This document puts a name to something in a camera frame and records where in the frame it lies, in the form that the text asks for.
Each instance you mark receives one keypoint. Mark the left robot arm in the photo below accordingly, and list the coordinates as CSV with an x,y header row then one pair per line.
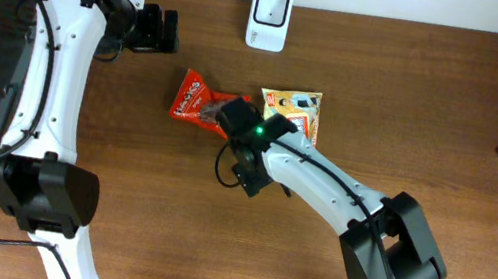
x,y
41,185

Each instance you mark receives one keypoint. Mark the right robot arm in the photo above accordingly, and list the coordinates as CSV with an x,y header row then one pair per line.
x,y
380,237

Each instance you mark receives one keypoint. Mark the orange snack bag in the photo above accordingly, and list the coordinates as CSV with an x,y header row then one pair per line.
x,y
197,103

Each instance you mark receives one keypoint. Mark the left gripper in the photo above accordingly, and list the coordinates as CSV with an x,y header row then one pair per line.
x,y
166,30

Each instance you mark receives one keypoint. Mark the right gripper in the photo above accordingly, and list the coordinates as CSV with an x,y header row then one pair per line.
x,y
231,115

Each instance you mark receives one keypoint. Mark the pale yellow snack bag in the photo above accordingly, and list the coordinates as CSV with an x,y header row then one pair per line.
x,y
301,108

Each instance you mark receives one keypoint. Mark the white barcode scanner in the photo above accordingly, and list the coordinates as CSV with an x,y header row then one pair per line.
x,y
267,24

